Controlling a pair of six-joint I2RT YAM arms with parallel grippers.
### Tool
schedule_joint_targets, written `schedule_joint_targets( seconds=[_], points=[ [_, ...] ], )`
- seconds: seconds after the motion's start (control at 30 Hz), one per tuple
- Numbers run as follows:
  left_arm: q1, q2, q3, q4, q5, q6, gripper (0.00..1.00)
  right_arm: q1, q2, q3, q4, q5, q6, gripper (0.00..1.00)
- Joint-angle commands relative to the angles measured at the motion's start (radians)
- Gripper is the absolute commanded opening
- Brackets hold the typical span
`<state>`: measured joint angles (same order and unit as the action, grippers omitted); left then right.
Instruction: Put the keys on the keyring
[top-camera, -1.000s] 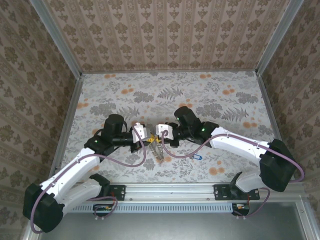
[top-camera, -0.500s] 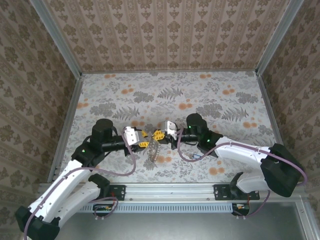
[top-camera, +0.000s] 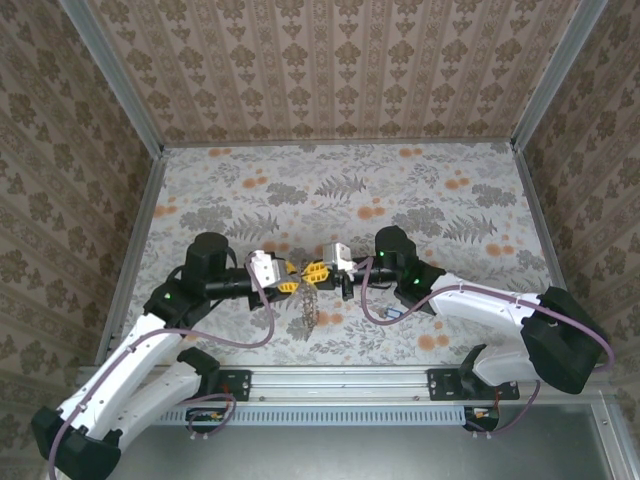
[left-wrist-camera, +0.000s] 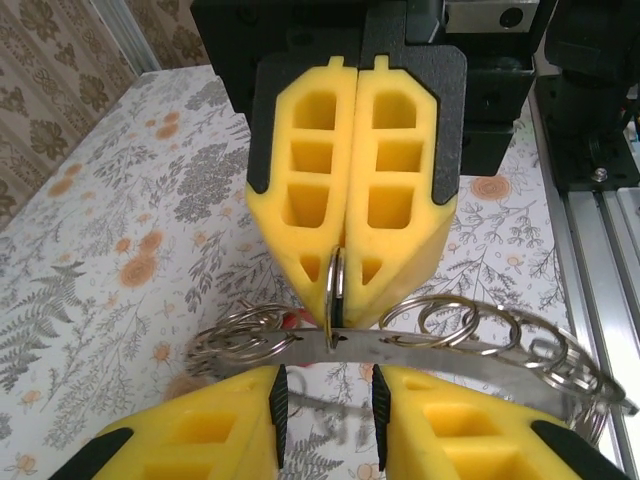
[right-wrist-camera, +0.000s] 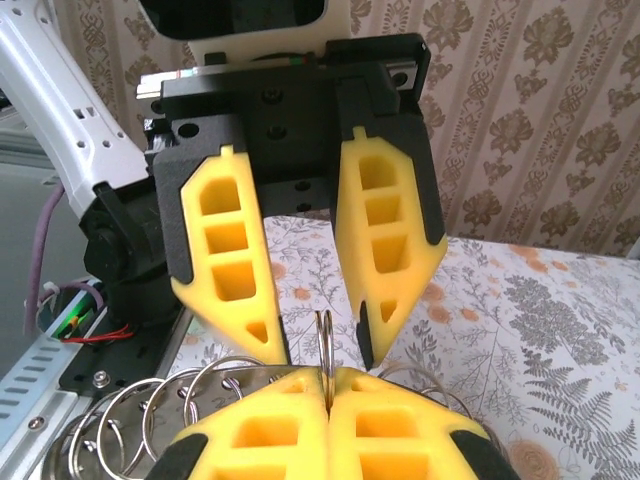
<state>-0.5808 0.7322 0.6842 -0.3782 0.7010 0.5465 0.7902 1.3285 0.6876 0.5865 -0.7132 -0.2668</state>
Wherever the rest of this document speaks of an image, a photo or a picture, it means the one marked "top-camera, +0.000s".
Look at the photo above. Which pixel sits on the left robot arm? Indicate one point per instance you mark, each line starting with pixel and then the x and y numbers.
pixel 125 370

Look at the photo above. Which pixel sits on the floral patterned table cover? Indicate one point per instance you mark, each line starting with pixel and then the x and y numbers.
pixel 400 200

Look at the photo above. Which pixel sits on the grey metal sheet panel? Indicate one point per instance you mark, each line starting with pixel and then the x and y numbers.
pixel 350 455

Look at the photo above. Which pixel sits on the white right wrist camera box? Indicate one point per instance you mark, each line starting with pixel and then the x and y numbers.
pixel 339 257

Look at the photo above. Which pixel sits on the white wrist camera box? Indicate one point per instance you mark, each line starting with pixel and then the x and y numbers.
pixel 266 267
pixel 339 257

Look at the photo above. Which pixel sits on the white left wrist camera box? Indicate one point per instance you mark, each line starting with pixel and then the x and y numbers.
pixel 266 267

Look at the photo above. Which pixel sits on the aluminium table side rail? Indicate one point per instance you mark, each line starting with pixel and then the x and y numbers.
pixel 132 250
pixel 548 250

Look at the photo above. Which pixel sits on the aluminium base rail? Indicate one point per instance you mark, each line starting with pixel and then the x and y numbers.
pixel 340 382

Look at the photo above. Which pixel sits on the thin aluminium wall rail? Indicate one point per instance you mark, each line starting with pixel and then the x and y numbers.
pixel 340 141

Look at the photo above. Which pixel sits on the aluminium frame post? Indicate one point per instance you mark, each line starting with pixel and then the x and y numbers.
pixel 554 75
pixel 118 75

